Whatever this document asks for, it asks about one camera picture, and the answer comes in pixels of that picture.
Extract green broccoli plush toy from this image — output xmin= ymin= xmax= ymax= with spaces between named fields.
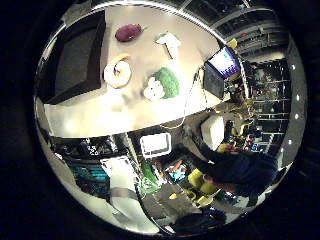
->
xmin=143 ymin=66 xmax=181 ymax=102

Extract white radish plush toy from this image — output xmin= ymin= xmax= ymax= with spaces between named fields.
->
xmin=154 ymin=31 xmax=183 ymax=60

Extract purple eggplant plush toy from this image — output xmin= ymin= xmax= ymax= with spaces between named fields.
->
xmin=114 ymin=23 xmax=149 ymax=43

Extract black rectangular container bin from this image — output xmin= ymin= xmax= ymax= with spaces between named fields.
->
xmin=43 ymin=11 xmax=108 ymax=105

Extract white plastic tray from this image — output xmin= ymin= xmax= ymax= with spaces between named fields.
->
xmin=139 ymin=132 xmax=173 ymax=159

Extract white foam box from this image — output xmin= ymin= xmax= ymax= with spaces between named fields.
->
xmin=200 ymin=114 xmax=226 ymax=151

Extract green plastic bag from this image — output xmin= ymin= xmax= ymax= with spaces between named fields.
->
xmin=138 ymin=161 xmax=161 ymax=194

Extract open black laptop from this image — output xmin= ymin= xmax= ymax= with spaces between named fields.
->
xmin=203 ymin=45 xmax=242 ymax=100

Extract person in dark blue top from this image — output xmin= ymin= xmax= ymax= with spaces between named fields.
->
xmin=176 ymin=131 xmax=279 ymax=201

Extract dark haired person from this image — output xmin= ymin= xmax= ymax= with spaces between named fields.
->
xmin=173 ymin=208 xmax=228 ymax=234

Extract beige cable with black adapter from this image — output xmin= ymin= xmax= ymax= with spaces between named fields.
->
xmin=161 ymin=66 xmax=205 ymax=131

